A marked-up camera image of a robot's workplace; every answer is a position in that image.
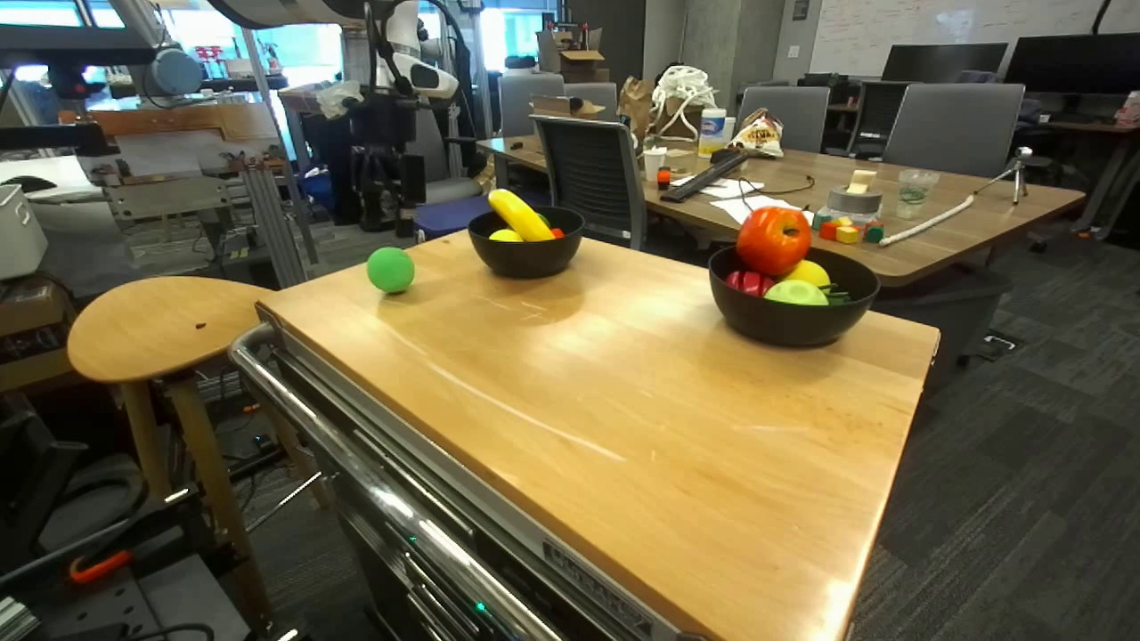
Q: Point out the orange-red toy fruit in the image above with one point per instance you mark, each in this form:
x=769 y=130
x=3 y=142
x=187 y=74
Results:
x=772 y=238

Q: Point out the blue seat chair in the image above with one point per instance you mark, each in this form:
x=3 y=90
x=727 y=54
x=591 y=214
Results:
x=451 y=214

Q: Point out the round wooden stool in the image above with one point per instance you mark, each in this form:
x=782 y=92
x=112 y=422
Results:
x=156 y=325

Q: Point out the cardboard box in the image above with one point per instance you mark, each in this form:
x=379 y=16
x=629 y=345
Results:
x=581 y=66

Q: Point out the small yellow toy piece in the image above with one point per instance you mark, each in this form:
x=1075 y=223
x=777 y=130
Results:
x=848 y=231

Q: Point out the large black bowl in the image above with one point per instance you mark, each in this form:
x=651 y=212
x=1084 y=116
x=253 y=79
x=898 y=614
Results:
x=790 y=321

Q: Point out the grey metal frame stand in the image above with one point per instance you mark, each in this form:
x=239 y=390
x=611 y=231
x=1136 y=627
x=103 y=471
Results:
x=180 y=198

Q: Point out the small orange toy piece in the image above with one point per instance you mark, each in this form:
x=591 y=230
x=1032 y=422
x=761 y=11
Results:
x=828 y=230

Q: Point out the grey office chair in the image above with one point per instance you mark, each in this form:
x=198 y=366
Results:
x=445 y=180
x=790 y=116
x=951 y=130

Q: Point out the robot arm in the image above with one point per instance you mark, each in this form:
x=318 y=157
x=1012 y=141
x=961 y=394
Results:
x=421 y=71

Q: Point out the long black bar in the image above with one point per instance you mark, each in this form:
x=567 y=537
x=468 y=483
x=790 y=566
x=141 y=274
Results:
x=708 y=175

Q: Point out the small green toy piece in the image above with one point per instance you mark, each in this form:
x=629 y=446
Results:
x=875 y=235

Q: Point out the white bottle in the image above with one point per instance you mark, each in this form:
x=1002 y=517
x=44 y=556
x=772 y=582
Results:
x=714 y=132

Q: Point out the light green toy apple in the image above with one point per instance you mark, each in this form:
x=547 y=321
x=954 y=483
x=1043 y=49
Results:
x=797 y=292

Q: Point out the round grey lamp head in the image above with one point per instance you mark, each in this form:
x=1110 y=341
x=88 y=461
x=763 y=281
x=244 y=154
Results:
x=177 y=71

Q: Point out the yellow toy banana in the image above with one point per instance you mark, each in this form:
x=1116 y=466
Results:
x=521 y=214

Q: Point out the white tube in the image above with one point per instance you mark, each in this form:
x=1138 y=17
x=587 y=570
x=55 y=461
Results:
x=933 y=218

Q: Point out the clear plastic cup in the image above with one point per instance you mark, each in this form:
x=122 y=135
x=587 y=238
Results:
x=917 y=186

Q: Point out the small grey tripod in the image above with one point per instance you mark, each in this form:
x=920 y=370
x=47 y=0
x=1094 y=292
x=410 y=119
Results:
x=1022 y=163

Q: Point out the dark mesh office chair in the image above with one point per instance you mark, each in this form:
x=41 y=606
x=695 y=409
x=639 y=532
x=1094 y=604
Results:
x=591 y=170

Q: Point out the wooden conference table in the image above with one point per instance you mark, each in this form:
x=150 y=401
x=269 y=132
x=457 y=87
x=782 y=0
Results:
x=985 y=218

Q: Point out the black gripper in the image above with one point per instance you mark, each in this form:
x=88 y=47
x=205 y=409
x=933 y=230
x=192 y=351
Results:
x=386 y=130

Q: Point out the green ball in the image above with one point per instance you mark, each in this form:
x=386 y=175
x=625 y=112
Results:
x=390 y=273

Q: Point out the yellow toy lemon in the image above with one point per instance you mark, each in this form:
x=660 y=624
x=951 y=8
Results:
x=809 y=273

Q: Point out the black computer monitor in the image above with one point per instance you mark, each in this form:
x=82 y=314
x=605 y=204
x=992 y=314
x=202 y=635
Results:
x=1072 y=60
x=946 y=60

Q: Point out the steel tool cabinet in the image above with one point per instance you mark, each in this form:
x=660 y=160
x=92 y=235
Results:
x=394 y=511

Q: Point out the beige cloth bundle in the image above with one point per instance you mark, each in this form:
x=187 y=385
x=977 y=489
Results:
x=761 y=135

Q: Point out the small black bowl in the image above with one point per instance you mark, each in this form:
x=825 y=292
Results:
x=525 y=262

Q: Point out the small dark red toy fruit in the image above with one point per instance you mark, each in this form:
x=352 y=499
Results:
x=745 y=281

